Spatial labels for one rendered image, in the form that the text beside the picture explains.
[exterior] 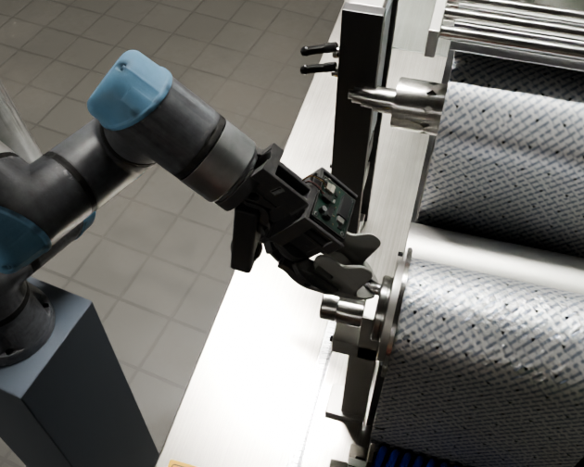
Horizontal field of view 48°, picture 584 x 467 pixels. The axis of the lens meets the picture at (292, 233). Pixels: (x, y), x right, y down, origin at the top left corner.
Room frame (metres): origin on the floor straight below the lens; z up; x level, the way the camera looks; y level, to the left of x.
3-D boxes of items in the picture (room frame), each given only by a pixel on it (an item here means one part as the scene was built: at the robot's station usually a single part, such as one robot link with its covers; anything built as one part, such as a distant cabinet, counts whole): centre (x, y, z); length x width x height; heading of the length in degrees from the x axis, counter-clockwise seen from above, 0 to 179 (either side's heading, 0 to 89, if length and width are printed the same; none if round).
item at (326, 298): (0.44, -0.05, 1.18); 0.04 x 0.02 x 0.04; 164
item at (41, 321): (0.58, 0.48, 0.95); 0.15 x 0.15 x 0.10
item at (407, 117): (0.64, -0.16, 1.33); 0.06 x 0.06 x 0.06; 74
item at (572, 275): (0.47, -0.27, 1.17); 0.26 x 0.12 x 0.12; 74
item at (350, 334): (0.43, -0.08, 1.05); 0.06 x 0.05 x 0.31; 74
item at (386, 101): (0.65, -0.10, 1.33); 0.06 x 0.03 x 0.03; 74
